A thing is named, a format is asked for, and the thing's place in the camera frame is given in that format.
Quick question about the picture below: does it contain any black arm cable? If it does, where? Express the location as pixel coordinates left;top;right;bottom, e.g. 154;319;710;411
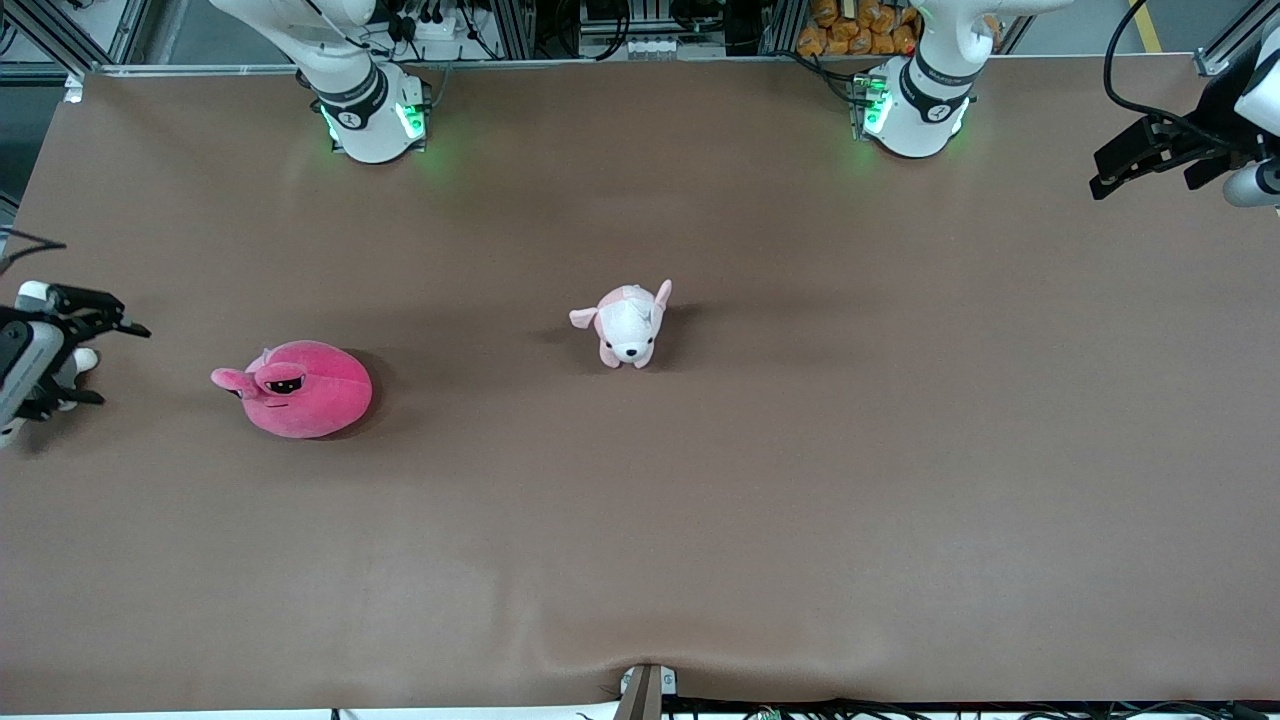
0;226;68;273
1103;0;1216;126

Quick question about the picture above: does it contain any aluminium frame post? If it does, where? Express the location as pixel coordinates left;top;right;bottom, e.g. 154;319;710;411
15;0;153;69
1193;0;1280;78

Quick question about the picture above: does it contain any white power strip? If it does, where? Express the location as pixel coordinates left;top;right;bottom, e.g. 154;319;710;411
398;8;459;43

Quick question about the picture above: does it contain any pale pink white dog plush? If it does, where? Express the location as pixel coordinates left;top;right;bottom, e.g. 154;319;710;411
569;279;673;370

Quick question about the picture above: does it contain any aluminium table edge rail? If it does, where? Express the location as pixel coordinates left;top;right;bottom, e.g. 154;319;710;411
0;52;1206;79

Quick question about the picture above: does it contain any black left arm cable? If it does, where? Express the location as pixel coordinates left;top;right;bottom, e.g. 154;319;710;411
1103;0;1216;126

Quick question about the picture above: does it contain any grey white husky plush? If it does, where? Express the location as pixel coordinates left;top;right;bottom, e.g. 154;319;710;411
0;281;100;450

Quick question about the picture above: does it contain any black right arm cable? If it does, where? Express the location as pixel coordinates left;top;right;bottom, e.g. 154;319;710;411
0;226;68;273

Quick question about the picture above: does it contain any metal table clamp bracket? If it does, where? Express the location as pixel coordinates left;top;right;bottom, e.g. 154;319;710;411
614;663;680;720

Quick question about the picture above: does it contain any pile of orange plush toys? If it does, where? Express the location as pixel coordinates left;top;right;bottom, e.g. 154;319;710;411
796;0;923;57

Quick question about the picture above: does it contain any round hot pink plush toy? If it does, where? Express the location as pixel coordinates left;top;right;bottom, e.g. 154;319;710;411
210;339;374;440

